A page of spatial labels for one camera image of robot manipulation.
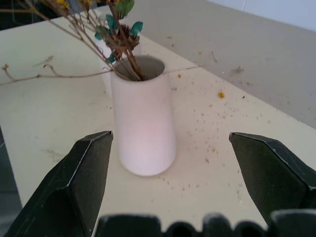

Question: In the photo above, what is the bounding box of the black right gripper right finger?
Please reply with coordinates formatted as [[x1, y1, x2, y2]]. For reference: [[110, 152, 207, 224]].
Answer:
[[229, 132, 316, 227]]

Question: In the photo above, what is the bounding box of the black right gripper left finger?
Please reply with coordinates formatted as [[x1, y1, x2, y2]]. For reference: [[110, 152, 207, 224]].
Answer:
[[1, 130, 114, 237]]

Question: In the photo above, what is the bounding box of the dried flower bouquet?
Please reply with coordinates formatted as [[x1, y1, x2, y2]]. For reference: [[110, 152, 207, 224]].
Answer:
[[0, 0, 205, 86]]

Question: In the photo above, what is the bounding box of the white ceramic vase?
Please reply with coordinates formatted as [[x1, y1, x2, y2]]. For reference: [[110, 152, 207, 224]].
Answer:
[[110, 55, 177, 177], [94, 13, 143, 99]]

